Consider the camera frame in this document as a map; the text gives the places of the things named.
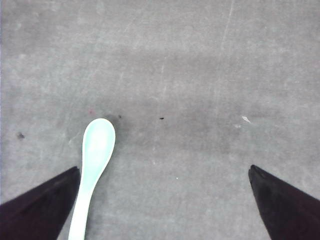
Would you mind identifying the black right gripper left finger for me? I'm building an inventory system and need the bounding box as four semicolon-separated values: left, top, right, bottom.
0;166;81;240

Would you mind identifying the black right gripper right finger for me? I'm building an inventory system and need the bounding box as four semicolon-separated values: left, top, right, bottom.
248;164;320;240

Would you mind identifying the mint green spoon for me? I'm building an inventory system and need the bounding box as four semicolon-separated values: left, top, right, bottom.
68;118;116;240

